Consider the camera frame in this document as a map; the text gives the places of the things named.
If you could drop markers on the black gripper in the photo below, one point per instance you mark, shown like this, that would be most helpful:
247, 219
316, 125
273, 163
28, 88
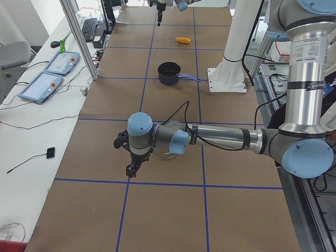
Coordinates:
159, 6
139, 157

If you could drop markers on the yellow corn cob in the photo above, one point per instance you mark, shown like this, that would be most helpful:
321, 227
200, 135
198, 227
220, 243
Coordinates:
183, 40

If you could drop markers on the glass pot lid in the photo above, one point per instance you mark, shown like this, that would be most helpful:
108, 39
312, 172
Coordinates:
163, 153

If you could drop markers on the dark blue pot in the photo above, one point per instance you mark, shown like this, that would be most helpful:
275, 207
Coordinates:
170, 74

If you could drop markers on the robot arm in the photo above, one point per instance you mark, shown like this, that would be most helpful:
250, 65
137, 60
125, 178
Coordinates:
195, 95
180, 4

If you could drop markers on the black keyboard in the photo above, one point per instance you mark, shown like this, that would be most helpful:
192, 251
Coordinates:
88, 29

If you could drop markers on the black usb hub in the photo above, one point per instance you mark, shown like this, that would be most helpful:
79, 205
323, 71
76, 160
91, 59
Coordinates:
50, 153

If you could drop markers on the upper teach pendant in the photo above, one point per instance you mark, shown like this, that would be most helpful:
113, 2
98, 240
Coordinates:
62, 63

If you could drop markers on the teach pendant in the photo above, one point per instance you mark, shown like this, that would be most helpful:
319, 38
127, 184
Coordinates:
62, 63
41, 87

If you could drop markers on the lower teach pendant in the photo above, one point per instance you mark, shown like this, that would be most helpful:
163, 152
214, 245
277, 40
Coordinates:
41, 87

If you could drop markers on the seated person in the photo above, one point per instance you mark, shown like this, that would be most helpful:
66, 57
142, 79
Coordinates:
327, 114

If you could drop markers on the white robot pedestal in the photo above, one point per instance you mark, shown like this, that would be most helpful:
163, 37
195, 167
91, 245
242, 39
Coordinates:
228, 76

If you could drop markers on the aluminium frame post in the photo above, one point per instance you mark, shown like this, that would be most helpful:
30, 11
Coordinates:
70, 15

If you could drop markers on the green handled tool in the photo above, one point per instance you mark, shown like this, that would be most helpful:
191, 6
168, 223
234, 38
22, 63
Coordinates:
60, 44

